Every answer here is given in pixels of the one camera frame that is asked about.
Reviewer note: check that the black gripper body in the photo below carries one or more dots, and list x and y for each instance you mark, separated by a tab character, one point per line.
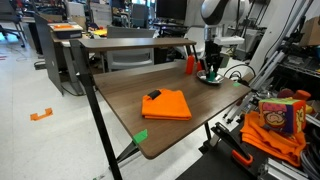
213	51

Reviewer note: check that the green cylinder toy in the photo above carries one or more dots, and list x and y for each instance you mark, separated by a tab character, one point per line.
211	77

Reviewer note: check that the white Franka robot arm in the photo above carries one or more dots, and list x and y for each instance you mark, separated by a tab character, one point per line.
218	11

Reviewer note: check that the round metal plate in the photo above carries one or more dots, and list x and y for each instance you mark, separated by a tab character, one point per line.
203	77

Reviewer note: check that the orange squeeze bottle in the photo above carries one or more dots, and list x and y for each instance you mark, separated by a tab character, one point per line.
190	65

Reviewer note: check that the green tape strip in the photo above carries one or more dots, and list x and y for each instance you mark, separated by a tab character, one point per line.
140	136
236	84

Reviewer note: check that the folded orange cloth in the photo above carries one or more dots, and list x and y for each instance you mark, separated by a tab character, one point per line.
166	106

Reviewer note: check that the dark computer monitor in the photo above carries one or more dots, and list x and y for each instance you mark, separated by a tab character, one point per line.
171	8

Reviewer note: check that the brown wooden table with shelf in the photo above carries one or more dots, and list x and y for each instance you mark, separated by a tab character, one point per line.
133	83

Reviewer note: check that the colourful plush cube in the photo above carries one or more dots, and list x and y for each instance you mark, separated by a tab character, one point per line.
281	115

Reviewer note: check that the grey chair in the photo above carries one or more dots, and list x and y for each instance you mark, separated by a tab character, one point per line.
130	50

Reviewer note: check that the crumpled orange cloth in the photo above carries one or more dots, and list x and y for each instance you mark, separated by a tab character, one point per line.
266	138

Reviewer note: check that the cardboard box on shelf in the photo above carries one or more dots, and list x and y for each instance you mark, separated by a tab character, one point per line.
311	31

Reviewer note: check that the box with orange lid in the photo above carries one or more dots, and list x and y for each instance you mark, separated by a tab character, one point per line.
66	30

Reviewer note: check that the grey partition board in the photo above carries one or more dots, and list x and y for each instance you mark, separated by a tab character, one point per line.
48	53

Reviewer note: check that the orange floor tape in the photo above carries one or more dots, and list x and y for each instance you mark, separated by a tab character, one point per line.
41	114

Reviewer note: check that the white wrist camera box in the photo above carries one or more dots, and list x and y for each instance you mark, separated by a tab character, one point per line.
229	40

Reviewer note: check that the aluminium frame structure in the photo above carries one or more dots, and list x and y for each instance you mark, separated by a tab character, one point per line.
276	36

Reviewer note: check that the aluminium extrusion rail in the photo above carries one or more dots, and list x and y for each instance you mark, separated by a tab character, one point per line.
283	170

